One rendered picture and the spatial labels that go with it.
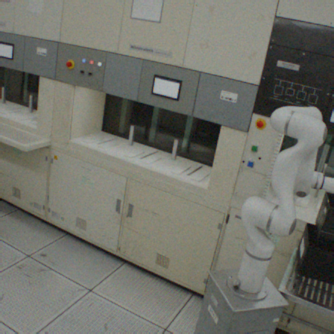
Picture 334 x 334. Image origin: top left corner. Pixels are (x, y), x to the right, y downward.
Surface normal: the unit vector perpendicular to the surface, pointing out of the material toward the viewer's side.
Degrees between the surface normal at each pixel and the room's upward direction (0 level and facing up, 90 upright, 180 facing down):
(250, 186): 90
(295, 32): 90
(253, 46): 90
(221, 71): 90
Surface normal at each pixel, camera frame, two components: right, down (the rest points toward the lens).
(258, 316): 0.29, 0.38
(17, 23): -0.45, 0.24
